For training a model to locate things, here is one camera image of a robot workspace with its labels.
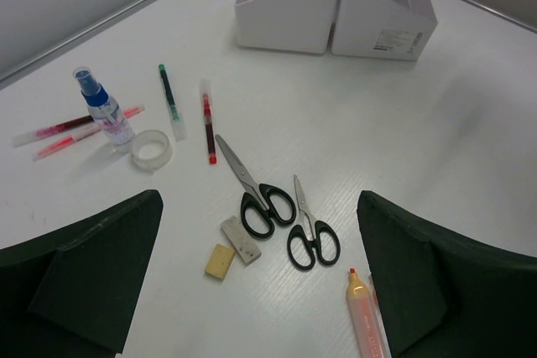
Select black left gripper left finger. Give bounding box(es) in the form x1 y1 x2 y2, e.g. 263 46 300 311
1 189 164 354

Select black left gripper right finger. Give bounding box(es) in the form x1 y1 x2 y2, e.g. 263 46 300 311
357 191 536 357

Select orange highlighter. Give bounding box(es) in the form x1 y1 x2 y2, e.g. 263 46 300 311
347 267 388 358

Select small black scissors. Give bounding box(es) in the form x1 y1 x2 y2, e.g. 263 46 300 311
286 174 341 272

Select yellow eraser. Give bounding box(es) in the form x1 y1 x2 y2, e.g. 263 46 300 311
204 244 235 280

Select clear tape roll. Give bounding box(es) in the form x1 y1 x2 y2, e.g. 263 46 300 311
130 130 173 173

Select blue spray bottle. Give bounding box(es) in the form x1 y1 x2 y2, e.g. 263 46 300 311
73 66 135 153

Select dark red pen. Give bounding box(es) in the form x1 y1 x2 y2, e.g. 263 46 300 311
12 115 95 148

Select grey white eraser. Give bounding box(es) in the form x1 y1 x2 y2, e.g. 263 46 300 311
221 215 262 266

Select pink red pen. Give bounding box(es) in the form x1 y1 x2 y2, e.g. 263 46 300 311
33 103 146 162

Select large black scissors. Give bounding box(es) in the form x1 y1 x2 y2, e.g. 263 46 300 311
215 134 297 240

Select white organizer box right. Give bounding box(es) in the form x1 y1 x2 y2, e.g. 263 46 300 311
331 0 438 61

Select white organizer box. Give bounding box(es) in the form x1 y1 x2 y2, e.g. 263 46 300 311
234 0 338 54
331 0 438 61

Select white organizer box left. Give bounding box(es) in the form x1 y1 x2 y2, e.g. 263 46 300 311
234 0 338 54

